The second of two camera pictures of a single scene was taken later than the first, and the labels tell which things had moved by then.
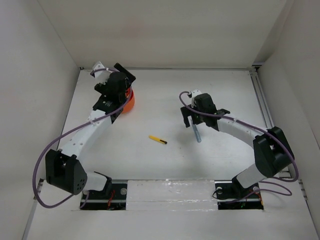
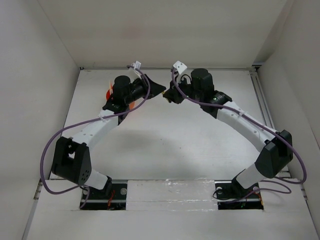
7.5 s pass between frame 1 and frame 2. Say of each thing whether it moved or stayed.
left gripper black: moved
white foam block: stayed
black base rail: stayed
